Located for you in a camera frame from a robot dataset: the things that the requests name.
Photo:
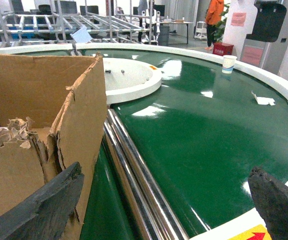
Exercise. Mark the metal roller rack frame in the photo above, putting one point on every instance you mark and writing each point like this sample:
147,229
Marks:
26,28

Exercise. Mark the white conveyor centre hub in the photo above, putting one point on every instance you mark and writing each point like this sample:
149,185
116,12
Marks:
127,79

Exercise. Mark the person in orange jacket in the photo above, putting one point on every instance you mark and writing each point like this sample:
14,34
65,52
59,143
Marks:
213,16

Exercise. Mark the green circular conveyor belt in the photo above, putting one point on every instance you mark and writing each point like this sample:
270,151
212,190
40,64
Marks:
200,134

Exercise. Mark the torn white paper scrap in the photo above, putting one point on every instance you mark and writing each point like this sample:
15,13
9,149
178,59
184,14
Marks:
264,100

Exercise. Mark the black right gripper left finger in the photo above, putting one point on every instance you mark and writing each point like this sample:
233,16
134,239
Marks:
44,214

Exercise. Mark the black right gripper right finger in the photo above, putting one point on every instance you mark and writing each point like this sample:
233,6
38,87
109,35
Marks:
270,197

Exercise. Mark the white humanoid robot background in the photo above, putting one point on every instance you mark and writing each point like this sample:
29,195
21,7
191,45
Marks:
151,16

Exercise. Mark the red box on floor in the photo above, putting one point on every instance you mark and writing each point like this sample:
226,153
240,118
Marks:
222,49

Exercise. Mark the white paper cup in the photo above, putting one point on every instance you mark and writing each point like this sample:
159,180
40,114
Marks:
228,63

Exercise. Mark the steel conveyor rollers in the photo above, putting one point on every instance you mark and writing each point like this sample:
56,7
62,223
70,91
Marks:
152,213

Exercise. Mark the yellow red arrow sticker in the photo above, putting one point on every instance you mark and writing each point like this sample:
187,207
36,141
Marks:
258,232

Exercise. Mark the large cardboard box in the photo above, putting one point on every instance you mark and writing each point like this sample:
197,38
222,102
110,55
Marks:
52,111

